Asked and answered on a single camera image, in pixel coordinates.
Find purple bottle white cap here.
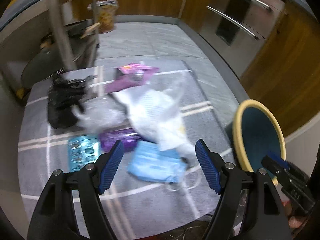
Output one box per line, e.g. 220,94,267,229
98,128,142,153

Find clear plastic bag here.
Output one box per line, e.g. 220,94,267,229
72,96,126,133

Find steel oven door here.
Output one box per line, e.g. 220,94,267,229
199,0,285,77

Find wooden cabinets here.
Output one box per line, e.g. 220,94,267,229
97,0,319,136

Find black plastic bag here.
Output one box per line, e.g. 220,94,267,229
47,74,94,129

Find grey checked floor mat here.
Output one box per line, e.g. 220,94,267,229
17,59,241,239

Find blue blister pack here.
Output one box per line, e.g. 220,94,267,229
67,135,101,172

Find blue bin with yellow rim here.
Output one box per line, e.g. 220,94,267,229
226,99,286,172

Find person's right hand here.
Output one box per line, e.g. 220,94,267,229
284,201,307,229

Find jar of snacks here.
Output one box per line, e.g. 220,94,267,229
96,0,119,34

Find light blue face mask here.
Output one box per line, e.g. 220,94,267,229
127,141,188,183

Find pink purple snack wrapper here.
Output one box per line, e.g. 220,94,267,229
105,63,159,94

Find white paper bag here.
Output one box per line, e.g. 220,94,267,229
113,73,197,166

